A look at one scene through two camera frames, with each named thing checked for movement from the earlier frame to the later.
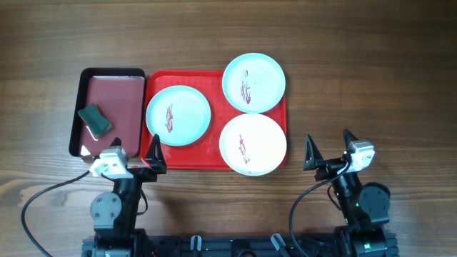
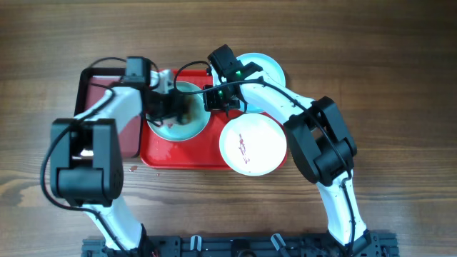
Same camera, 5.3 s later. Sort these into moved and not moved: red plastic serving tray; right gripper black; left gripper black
Moved: right gripper black; left gripper black
Not moved: red plastic serving tray
